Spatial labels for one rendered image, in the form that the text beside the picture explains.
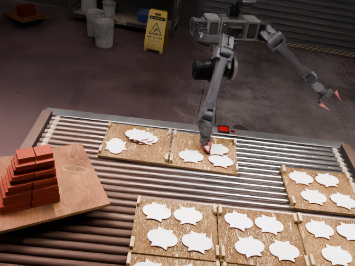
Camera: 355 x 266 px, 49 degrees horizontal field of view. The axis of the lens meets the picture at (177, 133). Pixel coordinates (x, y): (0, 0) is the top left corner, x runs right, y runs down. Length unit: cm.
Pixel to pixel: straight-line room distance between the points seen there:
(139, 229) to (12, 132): 254
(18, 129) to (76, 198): 241
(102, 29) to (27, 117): 207
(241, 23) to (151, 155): 119
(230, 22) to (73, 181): 159
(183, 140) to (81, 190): 83
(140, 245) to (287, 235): 73
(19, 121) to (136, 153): 223
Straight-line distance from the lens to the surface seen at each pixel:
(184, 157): 236
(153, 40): 599
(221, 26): 289
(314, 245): 210
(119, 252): 188
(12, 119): 443
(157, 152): 238
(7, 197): 184
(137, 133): 248
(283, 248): 201
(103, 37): 600
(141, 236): 191
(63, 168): 210
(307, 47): 726
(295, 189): 237
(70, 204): 190
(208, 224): 201
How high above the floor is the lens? 239
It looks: 34 degrees down
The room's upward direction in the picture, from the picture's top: 8 degrees clockwise
